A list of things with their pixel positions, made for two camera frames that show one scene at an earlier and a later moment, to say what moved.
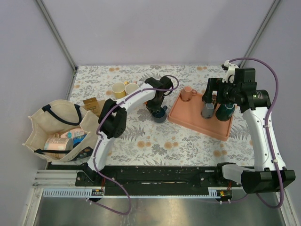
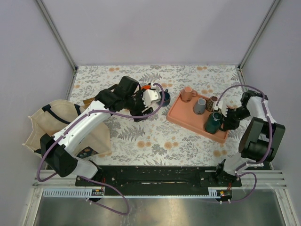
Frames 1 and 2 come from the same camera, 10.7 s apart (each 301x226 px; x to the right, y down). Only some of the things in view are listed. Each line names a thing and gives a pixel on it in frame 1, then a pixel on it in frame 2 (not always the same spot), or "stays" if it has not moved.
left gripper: (151, 108) → (142, 95)
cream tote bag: (51, 118) stays
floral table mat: (148, 143) stays
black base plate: (152, 176) stays
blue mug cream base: (160, 116) → (167, 98)
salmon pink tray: (188, 114) stays
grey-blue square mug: (208, 111) → (200, 106)
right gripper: (213, 84) → (228, 125)
